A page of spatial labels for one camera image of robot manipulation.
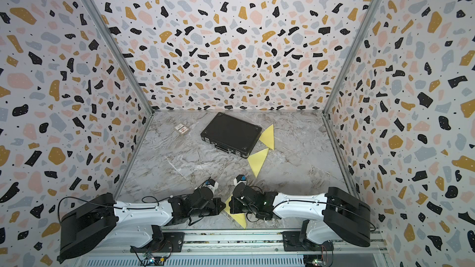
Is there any yellow square paper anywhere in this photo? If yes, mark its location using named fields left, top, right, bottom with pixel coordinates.
left=247, top=148, right=269, bottom=178
left=259, top=125, right=275, bottom=150
left=225, top=195, right=247, bottom=229

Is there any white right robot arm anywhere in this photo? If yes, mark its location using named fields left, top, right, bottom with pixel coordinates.
left=228, top=181, right=376, bottom=247

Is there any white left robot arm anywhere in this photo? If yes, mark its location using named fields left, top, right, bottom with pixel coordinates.
left=57, top=180, right=226, bottom=263

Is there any black hard carrying case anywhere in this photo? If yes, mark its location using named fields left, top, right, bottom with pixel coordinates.
left=200, top=112, right=262, bottom=159

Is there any playing card box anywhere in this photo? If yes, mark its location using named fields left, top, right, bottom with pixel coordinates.
left=174, top=123, right=189, bottom=135

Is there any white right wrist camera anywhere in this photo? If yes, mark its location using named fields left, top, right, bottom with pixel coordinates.
left=233, top=174, right=247, bottom=186

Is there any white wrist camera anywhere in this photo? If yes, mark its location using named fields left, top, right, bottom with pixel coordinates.
left=204, top=178, right=218, bottom=193
left=233, top=174, right=247, bottom=186

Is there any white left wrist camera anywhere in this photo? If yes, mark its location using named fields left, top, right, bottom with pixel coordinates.
left=204, top=178, right=218, bottom=193

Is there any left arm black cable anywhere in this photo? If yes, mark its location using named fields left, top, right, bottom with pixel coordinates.
left=57, top=194, right=171, bottom=223

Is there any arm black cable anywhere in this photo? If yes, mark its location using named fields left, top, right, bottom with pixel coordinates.
left=274, top=198, right=376, bottom=231
left=57, top=194, right=171, bottom=223

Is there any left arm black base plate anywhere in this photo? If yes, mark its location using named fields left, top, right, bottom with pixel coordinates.
left=130, top=232, right=185, bottom=253

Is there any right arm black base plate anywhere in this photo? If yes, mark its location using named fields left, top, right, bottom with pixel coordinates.
left=282, top=231, right=334, bottom=252

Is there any aluminium mounting rail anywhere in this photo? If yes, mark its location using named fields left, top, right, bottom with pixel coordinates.
left=72, top=229, right=392, bottom=267

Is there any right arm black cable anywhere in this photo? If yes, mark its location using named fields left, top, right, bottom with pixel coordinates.
left=274, top=198, right=376, bottom=231

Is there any aluminium corner post left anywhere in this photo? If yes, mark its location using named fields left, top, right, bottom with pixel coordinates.
left=81, top=0, right=154, bottom=116

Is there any aluminium corner post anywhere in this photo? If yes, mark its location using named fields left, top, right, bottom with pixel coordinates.
left=81, top=0, right=154, bottom=116
left=322, top=0, right=382, bottom=117

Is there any aluminium corner post right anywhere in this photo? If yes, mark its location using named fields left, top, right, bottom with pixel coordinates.
left=322, top=0, right=382, bottom=117

